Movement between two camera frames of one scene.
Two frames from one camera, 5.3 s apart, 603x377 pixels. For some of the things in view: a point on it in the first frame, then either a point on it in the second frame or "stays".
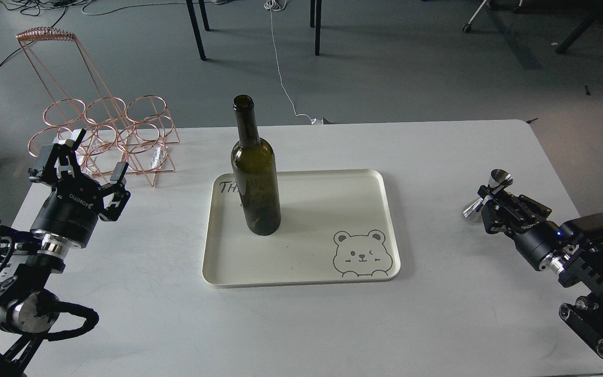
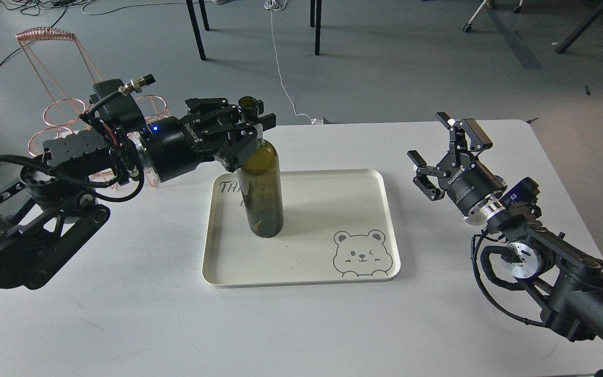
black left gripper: x=70 y=213 -> x=176 y=145
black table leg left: x=193 y=18 stays
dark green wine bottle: x=256 y=170 stays
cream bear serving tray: x=337 y=226 stays
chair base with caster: x=467 y=28 stays
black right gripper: x=536 y=241 -> x=469 y=182
